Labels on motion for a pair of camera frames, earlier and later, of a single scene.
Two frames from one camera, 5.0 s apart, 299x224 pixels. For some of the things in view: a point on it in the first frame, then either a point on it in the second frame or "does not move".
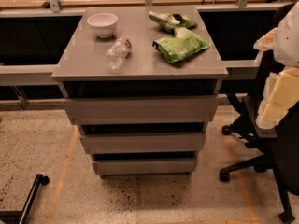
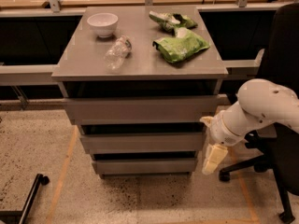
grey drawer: x=142 y=143 does not move
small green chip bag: x=171 y=21 does not move
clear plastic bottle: x=115 y=56 does not move
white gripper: x=288 y=39 to x=221 y=134
